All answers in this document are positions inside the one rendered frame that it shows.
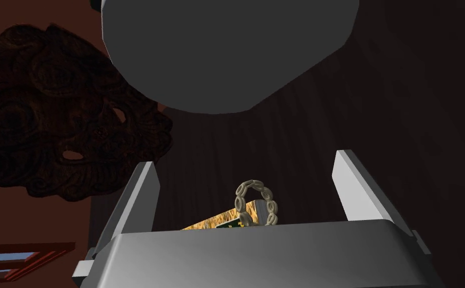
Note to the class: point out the dark wooden table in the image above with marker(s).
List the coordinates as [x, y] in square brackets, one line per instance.
[396, 120]

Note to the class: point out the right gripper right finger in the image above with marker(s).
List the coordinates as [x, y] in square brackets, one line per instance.
[356, 192]

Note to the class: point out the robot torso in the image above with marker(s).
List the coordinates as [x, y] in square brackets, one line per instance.
[224, 52]

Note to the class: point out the dark brown carved ornament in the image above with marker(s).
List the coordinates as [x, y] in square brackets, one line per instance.
[44, 112]

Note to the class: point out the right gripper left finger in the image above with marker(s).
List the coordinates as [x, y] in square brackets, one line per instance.
[138, 200]

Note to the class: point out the red framed window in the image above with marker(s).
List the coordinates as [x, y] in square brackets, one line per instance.
[20, 262]

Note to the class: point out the yellow book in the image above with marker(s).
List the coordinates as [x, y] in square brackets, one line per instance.
[224, 219]

